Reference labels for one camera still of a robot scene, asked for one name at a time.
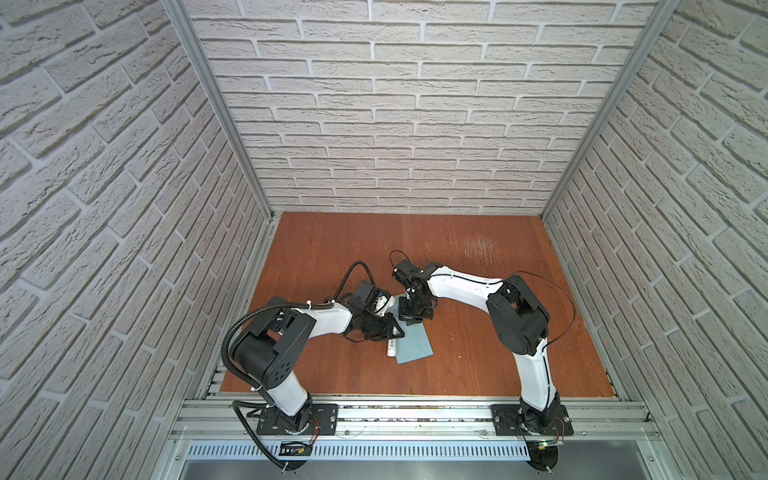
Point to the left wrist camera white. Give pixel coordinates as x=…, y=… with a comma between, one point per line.
x=383, y=301

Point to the aluminium corner post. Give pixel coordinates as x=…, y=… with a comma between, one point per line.
x=193, y=46
x=657, y=22

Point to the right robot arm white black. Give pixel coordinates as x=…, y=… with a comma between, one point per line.
x=520, y=321

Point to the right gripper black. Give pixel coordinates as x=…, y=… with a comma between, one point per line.
x=403, y=316

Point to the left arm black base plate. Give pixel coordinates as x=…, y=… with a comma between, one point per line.
x=324, y=418

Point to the right aluminium corner post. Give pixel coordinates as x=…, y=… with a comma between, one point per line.
x=657, y=22

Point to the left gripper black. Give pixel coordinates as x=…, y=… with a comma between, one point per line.
x=390, y=330

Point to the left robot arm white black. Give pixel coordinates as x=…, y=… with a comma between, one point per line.
x=263, y=347

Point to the left aluminium corner post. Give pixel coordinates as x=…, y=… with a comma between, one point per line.
x=193, y=46

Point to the small circuit board left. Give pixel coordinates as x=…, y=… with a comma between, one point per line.
x=295, y=449

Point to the white glue stick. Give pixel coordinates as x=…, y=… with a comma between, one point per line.
x=392, y=348

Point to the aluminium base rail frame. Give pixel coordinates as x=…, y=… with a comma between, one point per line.
x=409, y=428

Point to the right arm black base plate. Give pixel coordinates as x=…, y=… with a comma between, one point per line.
x=507, y=420

